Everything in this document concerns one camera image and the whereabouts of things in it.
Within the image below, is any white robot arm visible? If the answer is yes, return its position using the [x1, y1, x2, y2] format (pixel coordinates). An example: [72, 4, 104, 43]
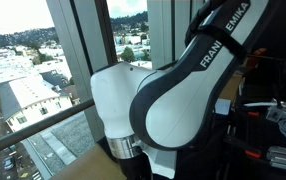
[91, 0, 281, 180]

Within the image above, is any upper orange clamp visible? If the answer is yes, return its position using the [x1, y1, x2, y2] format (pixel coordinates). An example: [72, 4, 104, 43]
[237, 111, 260, 118]

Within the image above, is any orange clamp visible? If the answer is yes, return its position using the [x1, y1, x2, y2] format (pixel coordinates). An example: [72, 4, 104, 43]
[237, 111, 260, 118]
[223, 134, 263, 160]

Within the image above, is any lower orange clamp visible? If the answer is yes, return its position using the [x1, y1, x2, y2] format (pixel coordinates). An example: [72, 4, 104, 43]
[223, 134, 263, 160]

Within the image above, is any steel window handrail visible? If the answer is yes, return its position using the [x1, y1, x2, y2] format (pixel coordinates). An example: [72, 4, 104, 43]
[0, 99, 95, 151]

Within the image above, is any lower aluminium rail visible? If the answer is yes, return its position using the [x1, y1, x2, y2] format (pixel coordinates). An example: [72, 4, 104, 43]
[266, 146, 286, 170]

